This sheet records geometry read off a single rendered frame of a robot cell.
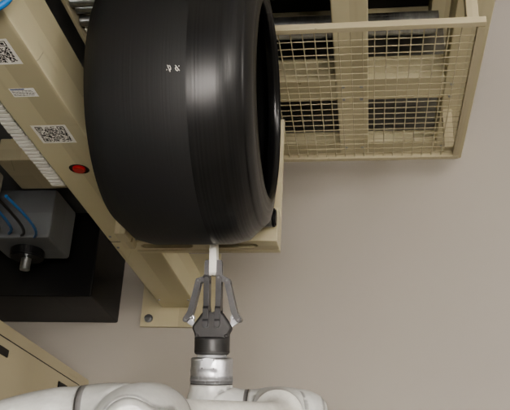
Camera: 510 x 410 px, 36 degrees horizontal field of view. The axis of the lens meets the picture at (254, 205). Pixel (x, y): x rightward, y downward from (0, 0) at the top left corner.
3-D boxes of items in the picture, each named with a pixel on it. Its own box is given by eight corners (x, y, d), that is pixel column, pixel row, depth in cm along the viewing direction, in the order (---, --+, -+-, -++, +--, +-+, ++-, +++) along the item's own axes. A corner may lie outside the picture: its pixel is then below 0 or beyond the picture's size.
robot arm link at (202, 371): (185, 383, 163) (185, 354, 164) (194, 381, 172) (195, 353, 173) (228, 384, 161) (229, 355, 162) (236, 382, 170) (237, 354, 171)
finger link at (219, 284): (212, 327, 167) (219, 327, 166) (215, 274, 168) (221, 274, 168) (215, 328, 170) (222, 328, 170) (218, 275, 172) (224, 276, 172)
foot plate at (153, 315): (140, 327, 274) (138, 325, 272) (148, 255, 285) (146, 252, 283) (216, 328, 271) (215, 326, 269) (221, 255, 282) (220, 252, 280)
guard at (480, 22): (181, 164, 265) (122, 37, 202) (181, 159, 265) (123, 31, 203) (457, 159, 252) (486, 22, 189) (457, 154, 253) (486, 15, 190)
